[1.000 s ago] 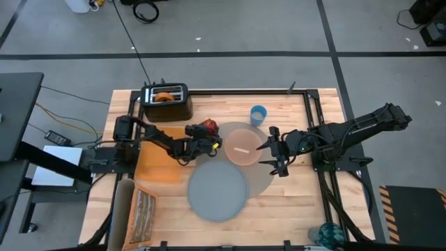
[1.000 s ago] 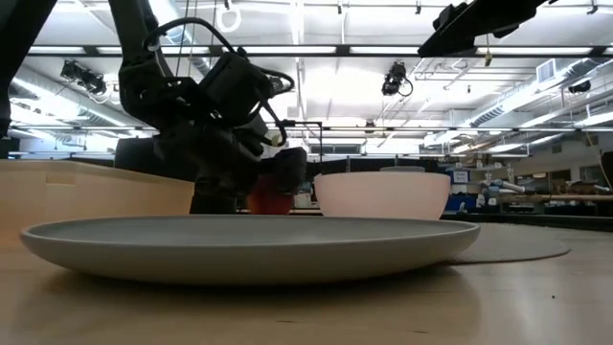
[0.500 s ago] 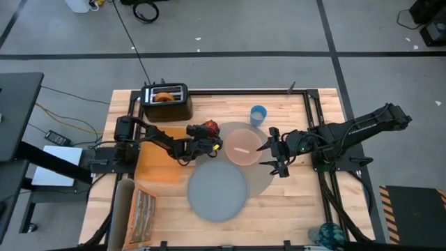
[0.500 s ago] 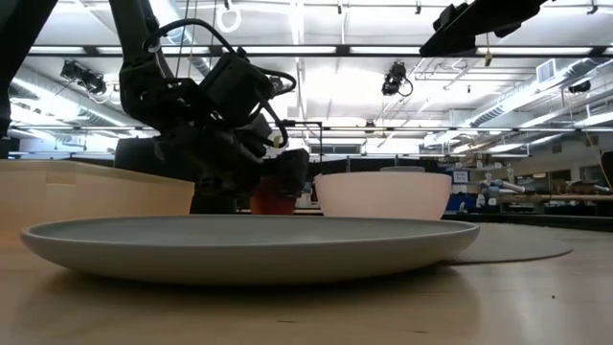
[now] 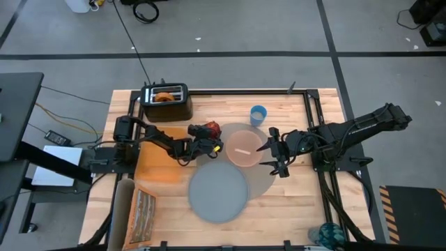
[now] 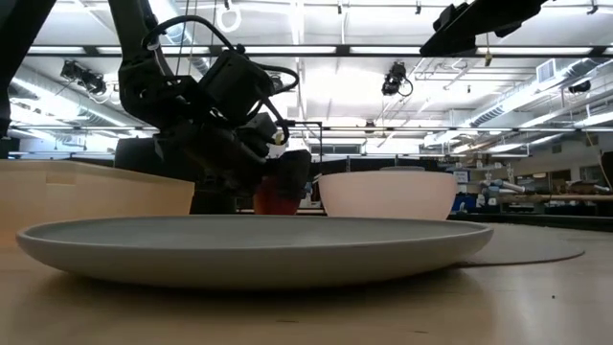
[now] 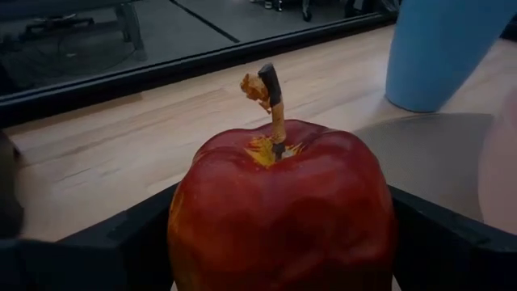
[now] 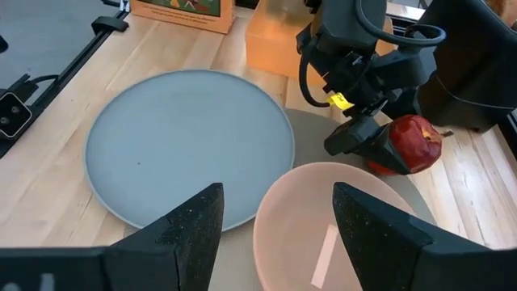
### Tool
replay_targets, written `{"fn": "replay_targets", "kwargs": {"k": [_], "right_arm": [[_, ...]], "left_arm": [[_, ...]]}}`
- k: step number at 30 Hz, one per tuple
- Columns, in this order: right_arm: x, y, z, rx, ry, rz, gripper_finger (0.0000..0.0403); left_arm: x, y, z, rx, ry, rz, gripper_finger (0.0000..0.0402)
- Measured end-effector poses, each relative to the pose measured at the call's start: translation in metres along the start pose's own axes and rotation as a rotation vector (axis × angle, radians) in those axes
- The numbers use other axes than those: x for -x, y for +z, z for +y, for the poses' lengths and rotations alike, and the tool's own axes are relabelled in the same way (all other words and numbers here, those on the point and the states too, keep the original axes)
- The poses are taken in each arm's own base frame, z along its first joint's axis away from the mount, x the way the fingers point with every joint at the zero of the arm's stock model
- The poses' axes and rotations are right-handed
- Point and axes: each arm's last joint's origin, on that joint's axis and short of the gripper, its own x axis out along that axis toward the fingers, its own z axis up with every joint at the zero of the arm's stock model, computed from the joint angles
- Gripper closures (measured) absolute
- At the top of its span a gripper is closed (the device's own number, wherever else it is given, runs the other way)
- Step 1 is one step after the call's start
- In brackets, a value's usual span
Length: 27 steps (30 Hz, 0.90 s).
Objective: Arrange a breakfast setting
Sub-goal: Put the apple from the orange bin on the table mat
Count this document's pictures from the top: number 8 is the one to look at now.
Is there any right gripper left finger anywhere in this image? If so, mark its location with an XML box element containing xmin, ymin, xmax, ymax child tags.
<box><xmin>104</xmin><ymin>182</ymin><xmax>225</xmax><ymax>291</ymax></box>

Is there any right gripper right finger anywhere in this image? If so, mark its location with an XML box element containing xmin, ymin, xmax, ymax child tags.
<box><xmin>332</xmin><ymin>181</ymin><xmax>435</xmax><ymax>291</ymax></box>

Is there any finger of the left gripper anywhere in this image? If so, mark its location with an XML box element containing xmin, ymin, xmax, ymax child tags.
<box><xmin>324</xmin><ymin>116</ymin><xmax>411</xmax><ymax>176</ymax></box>

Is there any red apple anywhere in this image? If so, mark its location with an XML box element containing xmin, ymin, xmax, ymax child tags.
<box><xmin>366</xmin><ymin>114</ymin><xmax>443</xmax><ymax>177</ymax></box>

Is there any pink translucent bowl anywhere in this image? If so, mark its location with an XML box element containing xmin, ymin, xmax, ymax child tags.
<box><xmin>253</xmin><ymin>162</ymin><xmax>417</xmax><ymax>291</ymax></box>

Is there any orange cereal box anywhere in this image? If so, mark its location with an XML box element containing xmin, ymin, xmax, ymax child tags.
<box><xmin>129</xmin><ymin>0</ymin><xmax>236</xmax><ymax>35</ymax></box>

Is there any large grey round plate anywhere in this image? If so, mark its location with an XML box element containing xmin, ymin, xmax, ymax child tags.
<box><xmin>208</xmin><ymin>108</ymin><xmax>438</xmax><ymax>291</ymax></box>

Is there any yellow cable tag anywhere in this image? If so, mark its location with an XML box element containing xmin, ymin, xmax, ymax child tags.
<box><xmin>326</xmin><ymin>92</ymin><xmax>355</xmax><ymax>112</ymax></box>

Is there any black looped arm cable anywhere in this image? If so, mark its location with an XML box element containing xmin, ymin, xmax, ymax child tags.
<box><xmin>297</xmin><ymin>38</ymin><xmax>333</xmax><ymax>109</ymax></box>
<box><xmin>354</xmin><ymin>0</ymin><xmax>448</xmax><ymax>48</ymax></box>

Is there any black aluminium table frame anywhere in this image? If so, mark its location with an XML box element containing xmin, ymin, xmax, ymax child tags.
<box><xmin>0</xmin><ymin>0</ymin><xmax>131</xmax><ymax>159</ymax></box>

